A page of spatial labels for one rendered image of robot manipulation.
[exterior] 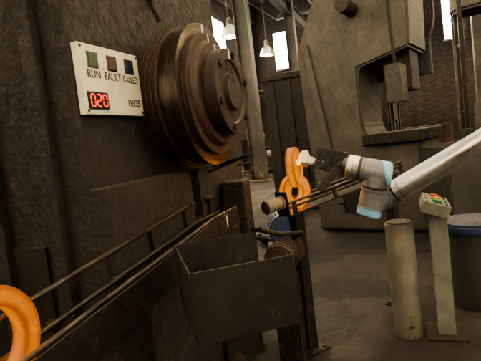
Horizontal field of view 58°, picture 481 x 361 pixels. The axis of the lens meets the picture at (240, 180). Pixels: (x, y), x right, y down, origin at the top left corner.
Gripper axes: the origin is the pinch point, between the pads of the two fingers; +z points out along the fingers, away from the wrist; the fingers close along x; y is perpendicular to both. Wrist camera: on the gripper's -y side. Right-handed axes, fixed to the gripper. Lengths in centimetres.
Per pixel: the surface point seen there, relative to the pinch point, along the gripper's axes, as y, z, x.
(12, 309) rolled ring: -20, 17, 116
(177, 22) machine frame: 45, 48, 19
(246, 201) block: -17.4, 13.7, 10.1
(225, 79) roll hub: 26.0, 18.5, 36.3
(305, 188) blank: -12.6, -2.9, -19.2
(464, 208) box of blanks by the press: -28, -87, -164
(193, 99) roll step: 18, 23, 48
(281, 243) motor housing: -31.9, -1.7, 5.6
